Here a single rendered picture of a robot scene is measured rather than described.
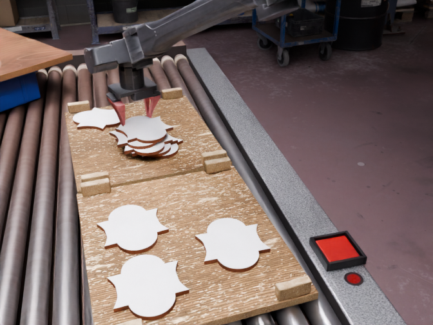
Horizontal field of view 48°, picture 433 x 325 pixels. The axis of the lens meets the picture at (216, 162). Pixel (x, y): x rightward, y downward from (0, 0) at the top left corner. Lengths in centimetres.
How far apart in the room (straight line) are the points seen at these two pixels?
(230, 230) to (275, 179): 24
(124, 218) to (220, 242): 20
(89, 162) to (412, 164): 226
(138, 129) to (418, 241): 166
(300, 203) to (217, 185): 18
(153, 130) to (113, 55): 20
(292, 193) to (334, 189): 168
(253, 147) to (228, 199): 26
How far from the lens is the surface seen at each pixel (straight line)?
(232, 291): 81
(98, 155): 119
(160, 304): 79
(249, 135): 129
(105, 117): 135
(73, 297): 87
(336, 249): 92
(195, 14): 93
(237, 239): 89
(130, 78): 116
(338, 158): 303
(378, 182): 286
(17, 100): 155
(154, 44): 102
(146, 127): 120
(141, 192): 104
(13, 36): 182
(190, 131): 126
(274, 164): 116
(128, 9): 526
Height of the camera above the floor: 152
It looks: 31 degrees down
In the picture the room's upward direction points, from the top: 1 degrees counter-clockwise
